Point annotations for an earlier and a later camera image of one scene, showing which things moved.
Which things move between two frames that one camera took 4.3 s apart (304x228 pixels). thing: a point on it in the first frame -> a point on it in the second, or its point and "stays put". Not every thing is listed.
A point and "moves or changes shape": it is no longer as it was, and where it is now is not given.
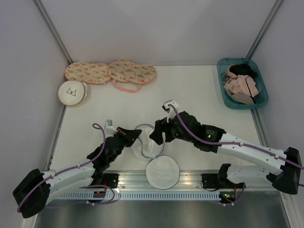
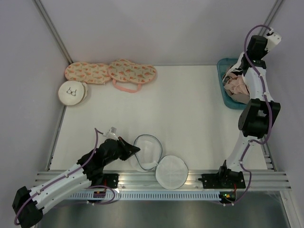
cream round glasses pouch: (72, 92) stays put
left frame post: (42, 13) stays put
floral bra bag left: (96, 73) stays put
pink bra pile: (242, 89) stays put
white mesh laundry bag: (162, 171) moves or changes shape
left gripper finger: (132, 134) -> (128, 147)
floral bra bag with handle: (122, 70) stays put
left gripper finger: (131, 141) -> (130, 152)
